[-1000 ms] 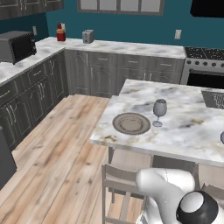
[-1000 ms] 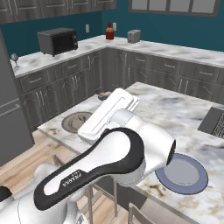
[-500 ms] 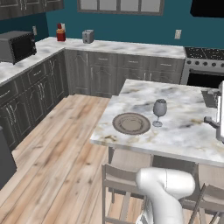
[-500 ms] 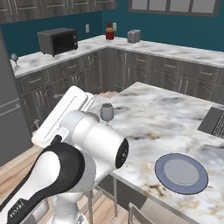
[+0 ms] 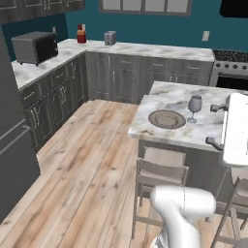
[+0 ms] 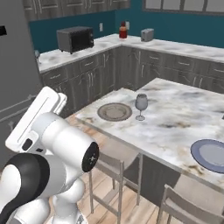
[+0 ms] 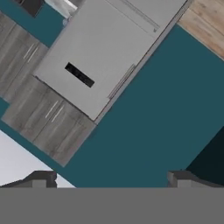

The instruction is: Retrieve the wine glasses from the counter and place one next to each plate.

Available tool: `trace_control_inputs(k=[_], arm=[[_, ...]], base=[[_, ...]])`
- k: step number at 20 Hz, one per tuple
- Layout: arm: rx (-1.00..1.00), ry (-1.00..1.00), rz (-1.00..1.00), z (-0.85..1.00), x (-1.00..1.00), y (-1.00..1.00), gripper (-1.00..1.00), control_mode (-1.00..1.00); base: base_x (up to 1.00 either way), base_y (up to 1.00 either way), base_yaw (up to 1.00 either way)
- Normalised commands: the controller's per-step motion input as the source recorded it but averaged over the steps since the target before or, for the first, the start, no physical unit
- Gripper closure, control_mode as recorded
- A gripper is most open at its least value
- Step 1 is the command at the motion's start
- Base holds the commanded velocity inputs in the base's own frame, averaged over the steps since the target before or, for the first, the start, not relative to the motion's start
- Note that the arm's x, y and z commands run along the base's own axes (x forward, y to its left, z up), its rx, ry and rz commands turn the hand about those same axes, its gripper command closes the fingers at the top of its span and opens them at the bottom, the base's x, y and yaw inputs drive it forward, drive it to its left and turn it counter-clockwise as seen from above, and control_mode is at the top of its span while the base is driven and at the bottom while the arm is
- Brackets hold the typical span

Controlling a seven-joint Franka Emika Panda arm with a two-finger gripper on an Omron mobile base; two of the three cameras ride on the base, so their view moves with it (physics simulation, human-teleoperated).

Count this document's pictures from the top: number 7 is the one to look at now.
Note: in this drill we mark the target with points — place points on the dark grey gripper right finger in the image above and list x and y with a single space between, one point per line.
182 178

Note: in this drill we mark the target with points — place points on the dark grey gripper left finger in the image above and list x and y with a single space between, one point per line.
40 178

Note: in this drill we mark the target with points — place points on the grey wood cupboard run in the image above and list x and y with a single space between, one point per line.
17 58
49 122

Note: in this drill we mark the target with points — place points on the grey fridge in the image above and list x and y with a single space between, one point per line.
110 46

